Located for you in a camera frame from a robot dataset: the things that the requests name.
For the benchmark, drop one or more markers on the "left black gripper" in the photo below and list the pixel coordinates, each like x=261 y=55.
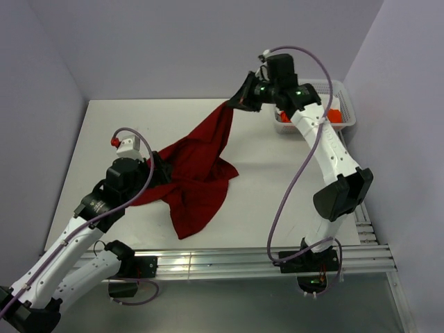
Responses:
x=161 y=173

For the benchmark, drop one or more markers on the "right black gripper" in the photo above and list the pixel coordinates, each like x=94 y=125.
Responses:
x=243 y=99

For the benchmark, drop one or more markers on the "dark red t-shirt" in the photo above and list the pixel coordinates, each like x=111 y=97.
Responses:
x=200 y=177

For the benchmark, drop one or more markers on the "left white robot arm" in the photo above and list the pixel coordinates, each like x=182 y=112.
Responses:
x=36 y=301

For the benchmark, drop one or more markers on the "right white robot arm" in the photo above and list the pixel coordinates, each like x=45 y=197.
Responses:
x=346 y=183

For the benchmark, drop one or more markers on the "white plastic basket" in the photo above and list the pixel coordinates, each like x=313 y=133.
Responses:
x=341 y=102

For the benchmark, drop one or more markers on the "rolled orange t-shirt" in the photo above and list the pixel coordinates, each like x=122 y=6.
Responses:
x=334 y=115

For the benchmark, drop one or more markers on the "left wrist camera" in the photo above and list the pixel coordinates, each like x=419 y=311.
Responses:
x=128 y=147

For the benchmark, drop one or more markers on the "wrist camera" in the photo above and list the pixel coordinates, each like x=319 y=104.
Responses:
x=263 y=68
x=128 y=147

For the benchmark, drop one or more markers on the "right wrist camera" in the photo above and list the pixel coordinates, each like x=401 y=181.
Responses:
x=263 y=68

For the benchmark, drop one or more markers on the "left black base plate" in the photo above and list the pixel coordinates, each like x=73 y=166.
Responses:
x=145 y=266

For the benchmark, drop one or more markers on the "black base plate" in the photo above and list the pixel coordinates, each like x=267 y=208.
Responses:
x=145 y=266
x=326 y=261

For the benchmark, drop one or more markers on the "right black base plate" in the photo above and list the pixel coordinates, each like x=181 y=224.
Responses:
x=326 y=261

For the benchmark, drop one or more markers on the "aluminium rail frame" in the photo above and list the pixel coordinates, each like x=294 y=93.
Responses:
x=233 y=244

